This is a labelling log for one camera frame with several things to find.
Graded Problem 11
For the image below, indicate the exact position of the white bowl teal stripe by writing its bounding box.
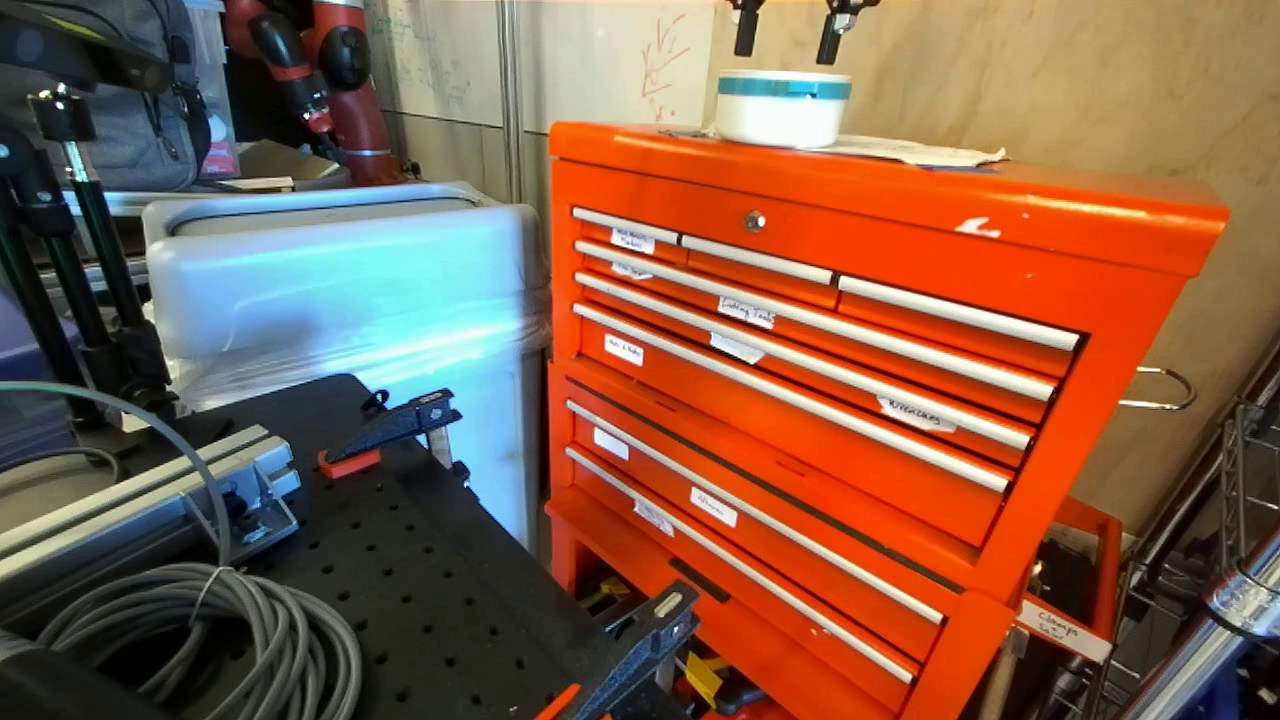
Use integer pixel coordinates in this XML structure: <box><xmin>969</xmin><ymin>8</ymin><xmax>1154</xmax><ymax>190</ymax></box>
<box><xmin>712</xmin><ymin>67</ymin><xmax>855</xmax><ymax>151</ymax></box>

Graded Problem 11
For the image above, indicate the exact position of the roller cabinet orange drawer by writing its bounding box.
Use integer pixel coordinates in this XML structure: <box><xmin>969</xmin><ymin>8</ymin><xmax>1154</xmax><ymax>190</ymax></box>
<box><xmin>559</xmin><ymin>442</ymin><xmax>926</xmax><ymax>712</ymax></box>
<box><xmin>559</xmin><ymin>396</ymin><xmax>953</xmax><ymax>666</ymax></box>

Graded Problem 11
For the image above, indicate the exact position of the white paper sheet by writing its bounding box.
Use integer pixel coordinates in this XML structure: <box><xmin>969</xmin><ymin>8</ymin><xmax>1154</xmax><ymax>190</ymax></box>
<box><xmin>818</xmin><ymin>130</ymin><xmax>1013</xmax><ymax>174</ymax></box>

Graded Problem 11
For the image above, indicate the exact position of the medium orange drawer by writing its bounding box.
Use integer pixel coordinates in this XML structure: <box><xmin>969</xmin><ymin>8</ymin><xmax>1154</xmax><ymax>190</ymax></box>
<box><xmin>674</xmin><ymin>230</ymin><xmax>842</xmax><ymax>298</ymax></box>

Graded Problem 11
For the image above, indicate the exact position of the short orange drawer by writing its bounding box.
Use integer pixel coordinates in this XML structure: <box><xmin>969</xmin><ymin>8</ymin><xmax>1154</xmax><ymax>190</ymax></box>
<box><xmin>569</xmin><ymin>205</ymin><xmax>687</xmax><ymax>264</ymax></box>

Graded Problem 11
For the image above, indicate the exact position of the orange tool chest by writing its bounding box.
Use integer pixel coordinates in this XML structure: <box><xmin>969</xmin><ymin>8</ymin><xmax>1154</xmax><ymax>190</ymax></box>
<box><xmin>542</xmin><ymin>121</ymin><xmax>1232</xmax><ymax>608</ymax></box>

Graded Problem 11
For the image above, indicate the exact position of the long shallow orange drawer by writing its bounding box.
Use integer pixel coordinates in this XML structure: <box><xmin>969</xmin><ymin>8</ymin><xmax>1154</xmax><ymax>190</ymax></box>
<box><xmin>571</xmin><ymin>236</ymin><xmax>1064</xmax><ymax>426</ymax></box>
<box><xmin>571</xmin><ymin>267</ymin><xmax>1039</xmax><ymax>471</ymax></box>

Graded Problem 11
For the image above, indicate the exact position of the wide orange drawer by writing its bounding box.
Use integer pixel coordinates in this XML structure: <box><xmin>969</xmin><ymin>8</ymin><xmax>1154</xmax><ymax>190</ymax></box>
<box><xmin>833</xmin><ymin>270</ymin><xmax>1087</xmax><ymax>378</ymax></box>

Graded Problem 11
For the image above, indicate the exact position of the long deep orange drawer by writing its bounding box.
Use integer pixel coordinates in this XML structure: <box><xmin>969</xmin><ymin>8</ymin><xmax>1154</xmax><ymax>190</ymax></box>
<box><xmin>569</xmin><ymin>298</ymin><xmax>1021</xmax><ymax>553</ymax></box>

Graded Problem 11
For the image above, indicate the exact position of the translucent plastic storage bin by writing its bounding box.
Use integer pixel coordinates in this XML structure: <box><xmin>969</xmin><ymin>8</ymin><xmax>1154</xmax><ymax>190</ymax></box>
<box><xmin>140</xmin><ymin>180</ymin><xmax>542</xmax><ymax>553</ymax></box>

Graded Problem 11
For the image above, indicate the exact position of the grey backpack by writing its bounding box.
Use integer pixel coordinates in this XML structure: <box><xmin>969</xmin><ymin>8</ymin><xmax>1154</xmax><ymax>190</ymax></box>
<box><xmin>0</xmin><ymin>0</ymin><xmax>245</xmax><ymax>190</ymax></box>

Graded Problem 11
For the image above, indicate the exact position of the blue bar clamp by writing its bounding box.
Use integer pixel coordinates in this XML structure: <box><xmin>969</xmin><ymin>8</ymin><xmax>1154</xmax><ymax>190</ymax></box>
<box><xmin>532</xmin><ymin>579</ymin><xmax>705</xmax><ymax>720</ymax></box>

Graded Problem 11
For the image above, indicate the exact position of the white label bar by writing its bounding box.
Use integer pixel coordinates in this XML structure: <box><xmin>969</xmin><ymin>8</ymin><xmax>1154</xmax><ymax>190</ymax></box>
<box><xmin>1017</xmin><ymin>594</ymin><xmax>1121</xmax><ymax>666</ymax></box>

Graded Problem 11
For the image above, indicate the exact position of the metal side handle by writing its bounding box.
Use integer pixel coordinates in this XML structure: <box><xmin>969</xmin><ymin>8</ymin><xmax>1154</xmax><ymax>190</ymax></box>
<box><xmin>1115</xmin><ymin>361</ymin><xmax>1200</xmax><ymax>420</ymax></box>

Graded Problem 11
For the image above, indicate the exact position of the black clamp orange handle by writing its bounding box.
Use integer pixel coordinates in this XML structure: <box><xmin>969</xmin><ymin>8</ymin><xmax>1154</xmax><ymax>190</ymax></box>
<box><xmin>313</xmin><ymin>383</ymin><xmax>470</xmax><ymax>487</ymax></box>

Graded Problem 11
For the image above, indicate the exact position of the grey wire rack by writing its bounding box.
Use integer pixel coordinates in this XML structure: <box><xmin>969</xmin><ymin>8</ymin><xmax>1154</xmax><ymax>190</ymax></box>
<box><xmin>1128</xmin><ymin>346</ymin><xmax>1280</xmax><ymax>630</ymax></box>

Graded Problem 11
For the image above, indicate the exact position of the metal corner bracket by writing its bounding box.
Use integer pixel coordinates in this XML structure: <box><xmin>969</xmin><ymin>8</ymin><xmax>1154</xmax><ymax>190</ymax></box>
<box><xmin>215</xmin><ymin>465</ymin><xmax>303</xmax><ymax>561</ymax></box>

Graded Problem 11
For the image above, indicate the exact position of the black camera tripod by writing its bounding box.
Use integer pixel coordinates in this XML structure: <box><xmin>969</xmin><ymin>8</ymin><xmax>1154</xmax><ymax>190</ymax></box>
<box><xmin>0</xmin><ymin>78</ymin><xmax>180</xmax><ymax>431</ymax></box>

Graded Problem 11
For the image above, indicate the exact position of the silver metal rail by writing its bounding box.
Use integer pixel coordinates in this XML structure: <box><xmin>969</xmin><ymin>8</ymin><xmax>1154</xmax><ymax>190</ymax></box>
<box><xmin>1121</xmin><ymin>530</ymin><xmax>1280</xmax><ymax>720</ymax></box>

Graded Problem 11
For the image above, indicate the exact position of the grey coiled cable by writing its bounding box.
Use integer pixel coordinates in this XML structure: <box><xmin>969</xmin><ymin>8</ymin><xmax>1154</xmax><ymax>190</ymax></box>
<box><xmin>0</xmin><ymin>375</ymin><xmax>367</xmax><ymax>720</ymax></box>

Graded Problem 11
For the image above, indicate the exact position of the aluminium extrusion rail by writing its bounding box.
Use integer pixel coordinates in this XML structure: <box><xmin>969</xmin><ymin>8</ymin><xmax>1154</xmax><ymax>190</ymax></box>
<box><xmin>0</xmin><ymin>420</ymin><xmax>303</xmax><ymax>591</ymax></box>

